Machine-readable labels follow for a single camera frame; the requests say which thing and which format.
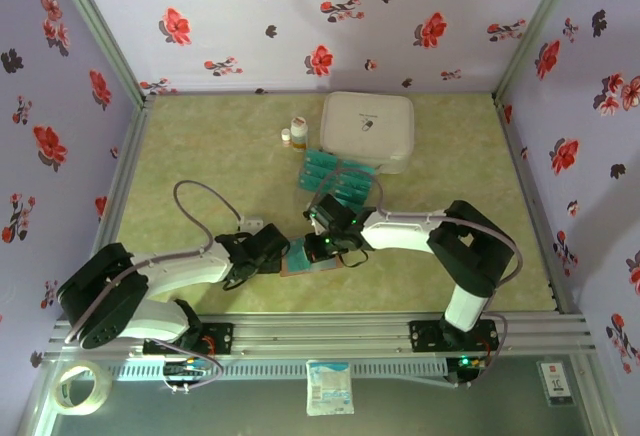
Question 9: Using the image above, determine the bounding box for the group of teal packets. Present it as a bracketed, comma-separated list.
[295, 148, 379, 217]

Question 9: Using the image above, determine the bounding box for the aluminium mounting rail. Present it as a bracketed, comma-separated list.
[42, 311, 599, 362]

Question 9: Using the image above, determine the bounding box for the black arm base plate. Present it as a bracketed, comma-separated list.
[143, 322, 236, 356]
[408, 319, 501, 354]

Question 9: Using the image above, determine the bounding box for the grey right arm cable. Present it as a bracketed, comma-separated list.
[307, 168, 524, 390]

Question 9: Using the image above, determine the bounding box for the aluminium frame post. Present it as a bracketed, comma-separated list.
[44, 0, 157, 107]
[492, 0, 586, 102]

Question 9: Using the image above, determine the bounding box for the large white-capped pill bottle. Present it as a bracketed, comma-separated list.
[289, 115, 310, 153]

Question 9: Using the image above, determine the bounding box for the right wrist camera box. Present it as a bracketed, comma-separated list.
[304, 194, 342, 226]

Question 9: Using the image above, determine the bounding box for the clear tape roll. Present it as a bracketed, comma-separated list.
[51, 359, 114, 417]

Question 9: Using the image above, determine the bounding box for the teal packet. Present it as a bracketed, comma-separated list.
[333, 186, 371, 206]
[284, 237, 314, 273]

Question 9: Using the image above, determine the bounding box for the white medicine pouch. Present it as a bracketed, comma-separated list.
[319, 91, 416, 176]

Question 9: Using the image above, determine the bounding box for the slotted grey cable duct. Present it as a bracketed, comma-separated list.
[107, 359, 449, 378]

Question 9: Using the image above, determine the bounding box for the aluminium side rail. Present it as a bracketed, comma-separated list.
[59, 95, 156, 322]
[492, 93, 584, 315]

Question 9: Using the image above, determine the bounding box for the black and white label card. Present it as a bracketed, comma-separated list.
[537, 359, 576, 407]

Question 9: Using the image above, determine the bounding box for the white gauze packet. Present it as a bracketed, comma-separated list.
[305, 359, 356, 417]

